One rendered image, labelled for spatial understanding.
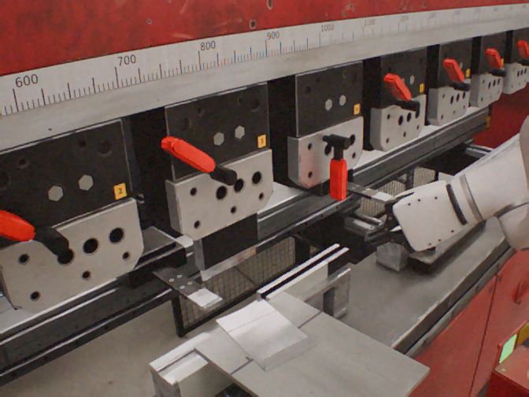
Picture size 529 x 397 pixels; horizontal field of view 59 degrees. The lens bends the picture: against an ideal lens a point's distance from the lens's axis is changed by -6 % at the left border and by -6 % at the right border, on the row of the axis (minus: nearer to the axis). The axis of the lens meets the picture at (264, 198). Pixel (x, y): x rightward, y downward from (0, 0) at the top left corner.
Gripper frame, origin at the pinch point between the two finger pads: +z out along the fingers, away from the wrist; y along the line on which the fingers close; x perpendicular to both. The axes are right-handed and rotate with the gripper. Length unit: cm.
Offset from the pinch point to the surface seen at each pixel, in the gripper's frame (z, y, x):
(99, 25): 0, 46, 40
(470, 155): -15, -28, -101
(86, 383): 149, -31, -37
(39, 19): 2, 49, 45
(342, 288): 8.8, -4.9, 4.7
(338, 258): 6.9, 0.6, 4.0
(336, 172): -4.2, 17.7, 14.6
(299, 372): 6.9, 0.8, 33.4
